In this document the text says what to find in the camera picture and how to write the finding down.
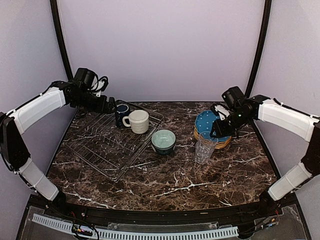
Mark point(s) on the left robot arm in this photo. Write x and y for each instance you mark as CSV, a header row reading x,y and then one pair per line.
x,y
78,92

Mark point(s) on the black aluminium front rail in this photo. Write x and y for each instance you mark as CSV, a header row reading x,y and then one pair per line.
x,y
244,214

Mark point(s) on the clear plastic tumbler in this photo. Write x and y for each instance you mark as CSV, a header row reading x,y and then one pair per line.
x,y
204,147

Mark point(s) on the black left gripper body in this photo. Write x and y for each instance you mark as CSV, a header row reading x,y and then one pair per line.
x,y
93,105

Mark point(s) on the white slotted cable duct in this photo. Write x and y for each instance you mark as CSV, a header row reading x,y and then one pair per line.
x,y
121,231

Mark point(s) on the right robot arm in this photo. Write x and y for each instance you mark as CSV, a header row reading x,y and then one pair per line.
x,y
290,134

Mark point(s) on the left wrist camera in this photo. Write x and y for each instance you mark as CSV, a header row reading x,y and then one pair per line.
x,y
86,77

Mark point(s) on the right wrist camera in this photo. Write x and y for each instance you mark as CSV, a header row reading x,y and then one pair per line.
x,y
220,110

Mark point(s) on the green ribbed ceramic bowl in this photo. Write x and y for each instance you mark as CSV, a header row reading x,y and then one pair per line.
x,y
163,142

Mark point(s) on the wire dish rack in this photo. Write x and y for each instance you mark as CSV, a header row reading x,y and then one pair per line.
x,y
108,149

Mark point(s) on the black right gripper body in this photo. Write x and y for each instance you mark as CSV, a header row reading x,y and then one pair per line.
x,y
229,129

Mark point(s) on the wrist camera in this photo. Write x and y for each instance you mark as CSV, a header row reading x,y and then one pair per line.
x,y
220,110
86,77

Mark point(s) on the white ribbed ceramic mug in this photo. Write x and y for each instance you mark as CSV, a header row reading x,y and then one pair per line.
x,y
137,120

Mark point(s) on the blue polka dot plate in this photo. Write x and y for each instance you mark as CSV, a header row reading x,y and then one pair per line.
x,y
203,124

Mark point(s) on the dark blue ceramic mug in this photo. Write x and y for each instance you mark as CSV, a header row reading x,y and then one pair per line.
x,y
122,110

